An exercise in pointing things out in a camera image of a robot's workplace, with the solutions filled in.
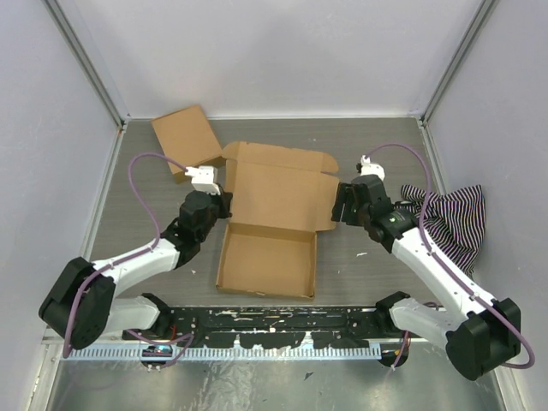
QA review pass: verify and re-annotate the purple white striped cloth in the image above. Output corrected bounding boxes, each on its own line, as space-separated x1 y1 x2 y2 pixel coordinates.
400 183 488 277

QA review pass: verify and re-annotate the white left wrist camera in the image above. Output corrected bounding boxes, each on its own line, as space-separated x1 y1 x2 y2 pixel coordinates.
185 165 222 195

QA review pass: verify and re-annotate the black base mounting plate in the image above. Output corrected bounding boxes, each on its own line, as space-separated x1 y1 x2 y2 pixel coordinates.
121 306 429 348

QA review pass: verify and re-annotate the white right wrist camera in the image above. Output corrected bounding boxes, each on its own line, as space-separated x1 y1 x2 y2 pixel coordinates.
356 155 385 181

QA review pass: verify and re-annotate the white slotted cable duct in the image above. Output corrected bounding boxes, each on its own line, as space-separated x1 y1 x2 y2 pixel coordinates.
67 343 382 361

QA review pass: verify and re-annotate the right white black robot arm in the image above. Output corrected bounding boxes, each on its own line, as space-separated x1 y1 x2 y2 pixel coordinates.
331 175 524 380

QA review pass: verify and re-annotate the brown cardboard box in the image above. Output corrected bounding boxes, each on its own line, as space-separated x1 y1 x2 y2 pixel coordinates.
216 141 339 300
152 104 225 168

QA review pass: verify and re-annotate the closed brown cardboard box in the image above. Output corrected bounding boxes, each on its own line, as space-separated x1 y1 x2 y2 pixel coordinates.
152 104 225 168

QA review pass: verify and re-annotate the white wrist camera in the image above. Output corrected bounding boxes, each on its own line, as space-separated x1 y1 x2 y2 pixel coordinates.
185 165 222 195
356 155 385 181

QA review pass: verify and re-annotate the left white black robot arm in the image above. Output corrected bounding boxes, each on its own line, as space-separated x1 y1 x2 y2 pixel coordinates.
39 190 233 349

